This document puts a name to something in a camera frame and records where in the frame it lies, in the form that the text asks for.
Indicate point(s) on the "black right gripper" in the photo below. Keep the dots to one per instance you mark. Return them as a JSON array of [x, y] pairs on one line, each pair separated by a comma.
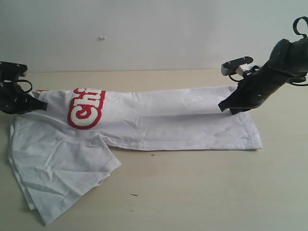
[[259, 86]]

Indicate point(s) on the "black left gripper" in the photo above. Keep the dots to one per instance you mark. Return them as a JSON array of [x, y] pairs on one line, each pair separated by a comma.
[[14, 100]]

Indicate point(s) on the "white t-shirt red Chinese lettering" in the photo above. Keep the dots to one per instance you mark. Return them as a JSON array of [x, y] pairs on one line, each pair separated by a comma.
[[60, 154]]

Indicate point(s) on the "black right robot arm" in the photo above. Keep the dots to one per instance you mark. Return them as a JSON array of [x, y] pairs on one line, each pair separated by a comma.
[[288, 63]]

